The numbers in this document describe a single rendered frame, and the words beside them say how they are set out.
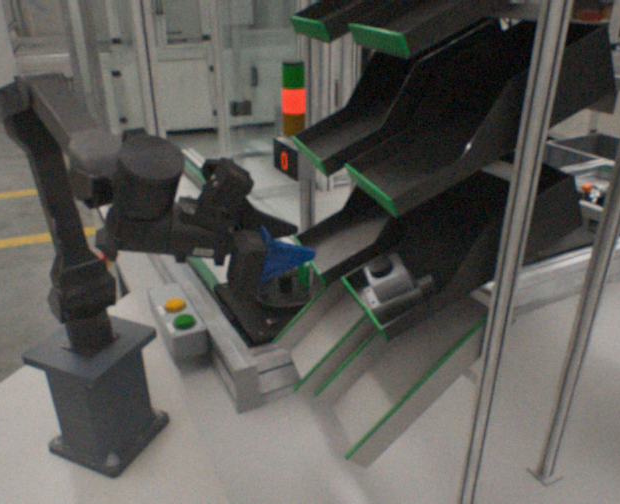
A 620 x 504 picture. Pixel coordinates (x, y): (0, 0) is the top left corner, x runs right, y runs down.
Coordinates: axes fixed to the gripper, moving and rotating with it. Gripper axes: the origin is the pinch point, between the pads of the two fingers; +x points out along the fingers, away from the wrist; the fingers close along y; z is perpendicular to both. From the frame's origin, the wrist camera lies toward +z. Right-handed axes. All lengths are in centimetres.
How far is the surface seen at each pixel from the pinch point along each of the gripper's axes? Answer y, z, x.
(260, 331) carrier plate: 31.2, -32.3, 12.0
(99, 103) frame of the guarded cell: 119, -13, -20
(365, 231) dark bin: 15.1, -3.6, 18.9
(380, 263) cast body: -2.1, -0.9, 12.6
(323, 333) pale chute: 17.3, -23.4, 18.0
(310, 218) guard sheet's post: 63, -20, 29
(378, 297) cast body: -3.9, -4.5, 12.6
